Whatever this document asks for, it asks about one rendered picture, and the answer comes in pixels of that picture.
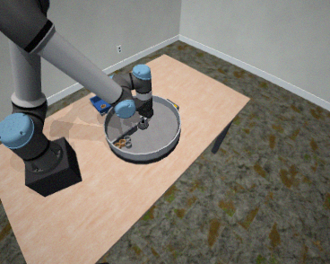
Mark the blue crate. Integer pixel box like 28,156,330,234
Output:
90,96,112,116

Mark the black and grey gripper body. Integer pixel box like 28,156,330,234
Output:
134,91,153,119

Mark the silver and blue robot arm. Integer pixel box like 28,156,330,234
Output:
0,0,152,175

